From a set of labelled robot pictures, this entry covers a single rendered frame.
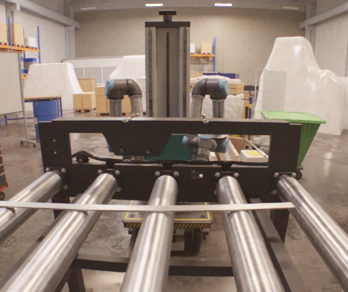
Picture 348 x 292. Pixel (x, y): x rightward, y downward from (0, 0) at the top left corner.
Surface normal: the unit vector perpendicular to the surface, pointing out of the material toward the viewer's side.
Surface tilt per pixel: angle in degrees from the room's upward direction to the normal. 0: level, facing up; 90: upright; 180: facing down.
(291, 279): 0
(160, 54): 90
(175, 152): 90
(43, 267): 31
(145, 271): 8
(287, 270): 0
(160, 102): 90
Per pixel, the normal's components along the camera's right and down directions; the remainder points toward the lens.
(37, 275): 0.51, -0.82
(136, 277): -0.14, -0.96
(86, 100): -0.02, 0.25
